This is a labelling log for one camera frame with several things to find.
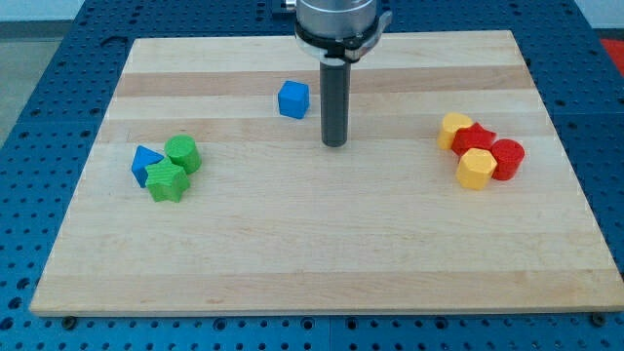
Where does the green cylinder block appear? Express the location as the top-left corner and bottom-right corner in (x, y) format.
(164, 135), (202, 175)

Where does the blue cube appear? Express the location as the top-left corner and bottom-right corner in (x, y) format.
(278, 80), (309, 119)

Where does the dark grey pointer rod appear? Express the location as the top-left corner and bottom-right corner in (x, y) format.
(320, 63), (351, 147)

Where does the blue triangle block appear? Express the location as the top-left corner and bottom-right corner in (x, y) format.
(131, 145), (164, 188)

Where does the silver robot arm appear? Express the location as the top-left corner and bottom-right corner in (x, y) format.
(270, 0), (393, 66)

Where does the green star block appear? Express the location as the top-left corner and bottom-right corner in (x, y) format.
(145, 158), (190, 203)

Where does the yellow hexagon block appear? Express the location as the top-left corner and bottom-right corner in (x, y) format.
(455, 148), (497, 190)

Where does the red cylinder block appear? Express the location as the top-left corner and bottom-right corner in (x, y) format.
(490, 138), (526, 180)

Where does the light wooden board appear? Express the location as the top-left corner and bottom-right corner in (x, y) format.
(30, 30), (623, 317)

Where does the yellow rounded block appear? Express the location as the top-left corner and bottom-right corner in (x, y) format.
(437, 112), (474, 150)

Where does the red star block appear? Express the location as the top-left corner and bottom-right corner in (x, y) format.
(450, 123), (497, 157)

